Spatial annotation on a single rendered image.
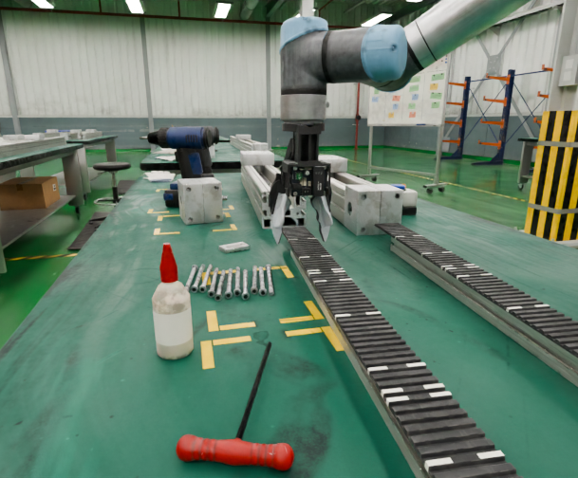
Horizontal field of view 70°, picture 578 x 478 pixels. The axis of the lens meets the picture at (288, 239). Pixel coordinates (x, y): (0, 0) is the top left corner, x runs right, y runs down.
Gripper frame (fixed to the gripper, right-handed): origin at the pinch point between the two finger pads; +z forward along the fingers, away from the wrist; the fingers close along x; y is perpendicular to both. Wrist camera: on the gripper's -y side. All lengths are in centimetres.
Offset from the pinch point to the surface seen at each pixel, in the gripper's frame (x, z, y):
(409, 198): 33.6, -1.2, -26.1
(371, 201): 16.9, -4.2, -9.2
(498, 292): 18.2, -0.3, 30.7
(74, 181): -173, 42, -425
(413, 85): 278, -72, -543
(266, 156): 3, -9, -75
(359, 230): 14.5, 2.0, -9.2
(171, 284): -19.4, -4.7, 32.6
